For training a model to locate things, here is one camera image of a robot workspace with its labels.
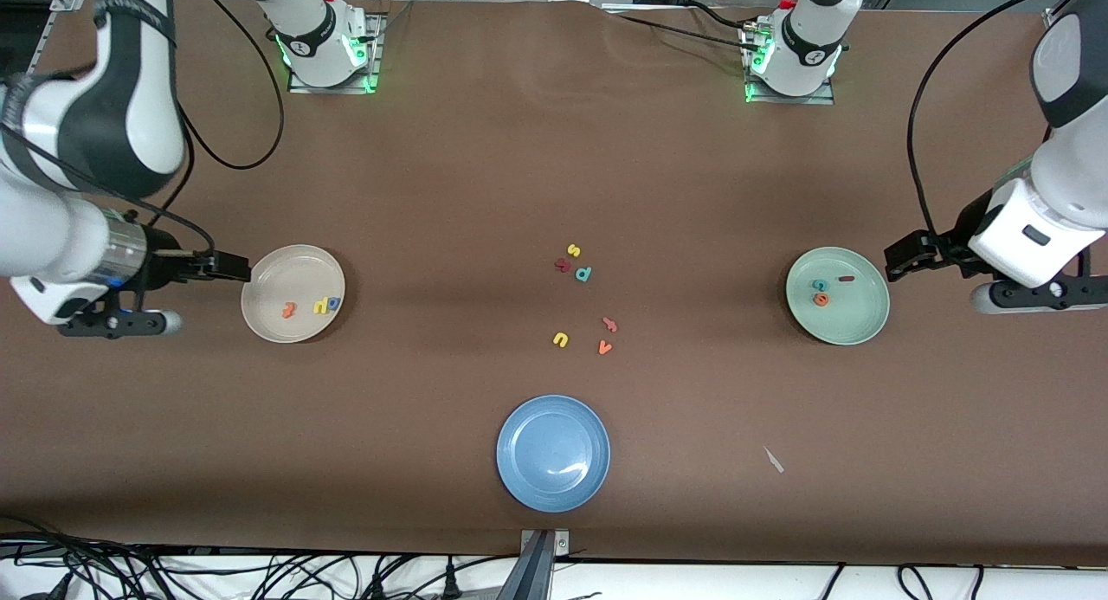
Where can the beige brown plate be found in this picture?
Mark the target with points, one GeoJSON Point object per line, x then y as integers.
{"type": "Point", "coordinates": [286, 275]}

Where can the aluminium side profile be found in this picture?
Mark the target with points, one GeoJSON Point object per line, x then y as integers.
{"type": "Point", "coordinates": [35, 59]}

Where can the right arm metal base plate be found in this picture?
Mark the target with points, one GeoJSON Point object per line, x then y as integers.
{"type": "Point", "coordinates": [299, 85]}

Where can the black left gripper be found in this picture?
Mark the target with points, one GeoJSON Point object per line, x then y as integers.
{"type": "Point", "coordinates": [950, 241]}

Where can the aluminium corner profile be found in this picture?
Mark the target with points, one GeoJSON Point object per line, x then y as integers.
{"type": "Point", "coordinates": [1060, 16]}

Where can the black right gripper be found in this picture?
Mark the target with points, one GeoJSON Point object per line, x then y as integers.
{"type": "Point", "coordinates": [161, 264]}

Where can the small white paper scrap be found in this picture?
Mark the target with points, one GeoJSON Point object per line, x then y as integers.
{"type": "Point", "coordinates": [775, 461]}

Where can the green plate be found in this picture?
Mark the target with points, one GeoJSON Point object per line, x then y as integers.
{"type": "Point", "coordinates": [857, 314]}

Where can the brown table cover sheet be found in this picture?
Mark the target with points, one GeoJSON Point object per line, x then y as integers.
{"type": "Point", "coordinates": [519, 150]}

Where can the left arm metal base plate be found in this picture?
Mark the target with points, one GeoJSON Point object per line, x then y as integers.
{"type": "Point", "coordinates": [822, 98]}

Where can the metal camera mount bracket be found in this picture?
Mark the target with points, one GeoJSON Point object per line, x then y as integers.
{"type": "Point", "coordinates": [544, 541]}

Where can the blue plate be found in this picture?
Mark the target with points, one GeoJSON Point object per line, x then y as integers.
{"type": "Point", "coordinates": [537, 444]}

